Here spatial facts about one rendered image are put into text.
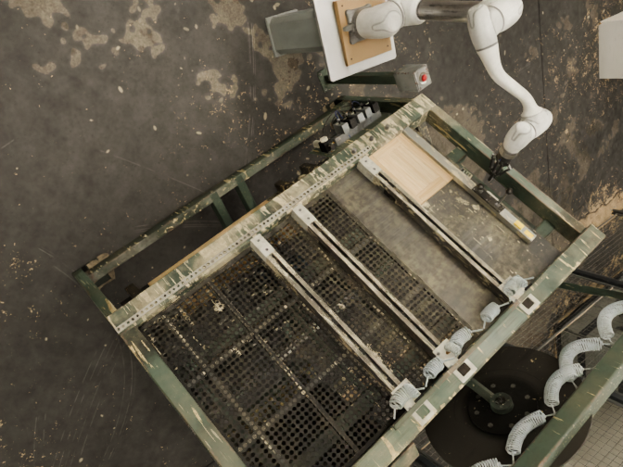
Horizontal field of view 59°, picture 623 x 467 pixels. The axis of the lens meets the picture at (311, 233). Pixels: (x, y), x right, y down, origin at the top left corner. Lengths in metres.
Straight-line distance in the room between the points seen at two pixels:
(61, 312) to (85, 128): 1.08
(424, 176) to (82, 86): 1.95
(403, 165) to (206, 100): 1.30
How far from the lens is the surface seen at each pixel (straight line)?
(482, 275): 2.93
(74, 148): 3.38
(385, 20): 3.04
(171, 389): 2.59
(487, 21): 2.72
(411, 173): 3.18
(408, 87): 3.40
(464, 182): 3.21
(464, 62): 5.06
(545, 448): 2.78
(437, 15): 3.06
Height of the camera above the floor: 3.29
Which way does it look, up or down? 52 degrees down
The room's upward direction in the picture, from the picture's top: 111 degrees clockwise
